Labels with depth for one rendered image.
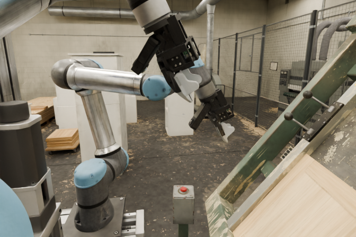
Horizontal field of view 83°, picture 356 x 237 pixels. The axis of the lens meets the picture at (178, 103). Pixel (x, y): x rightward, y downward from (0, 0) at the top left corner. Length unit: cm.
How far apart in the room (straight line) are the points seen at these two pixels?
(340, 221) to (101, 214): 80
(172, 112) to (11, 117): 401
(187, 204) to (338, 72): 103
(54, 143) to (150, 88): 382
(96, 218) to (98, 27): 830
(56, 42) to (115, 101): 662
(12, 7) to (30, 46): 926
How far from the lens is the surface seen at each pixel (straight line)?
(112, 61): 282
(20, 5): 36
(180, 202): 124
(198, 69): 71
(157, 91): 59
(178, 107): 444
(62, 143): 429
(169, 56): 46
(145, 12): 45
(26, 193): 63
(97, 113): 92
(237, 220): 110
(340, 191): 87
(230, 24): 955
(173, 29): 46
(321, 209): 88
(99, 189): 88
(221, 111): 76
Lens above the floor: 167
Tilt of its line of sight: 12 degrees down
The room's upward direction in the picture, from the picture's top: straight up
